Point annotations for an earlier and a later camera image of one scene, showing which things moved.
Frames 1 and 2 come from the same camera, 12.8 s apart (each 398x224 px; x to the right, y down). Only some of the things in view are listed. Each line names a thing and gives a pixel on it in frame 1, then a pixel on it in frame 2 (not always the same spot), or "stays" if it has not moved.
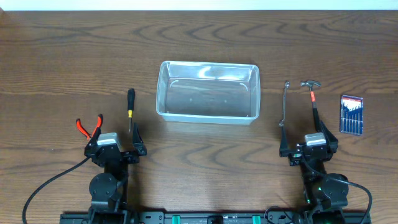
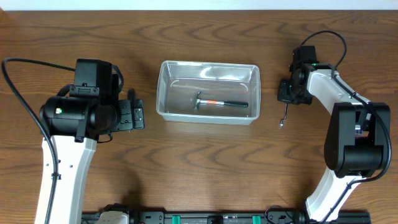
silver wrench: (286, 86) stays
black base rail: (214, 217) stays
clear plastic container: (208, 93) stays
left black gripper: (138, 148) -> (125, 122)
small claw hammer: (310, 83) -> (198, 101)
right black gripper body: (295, 157) -> (286, 92)
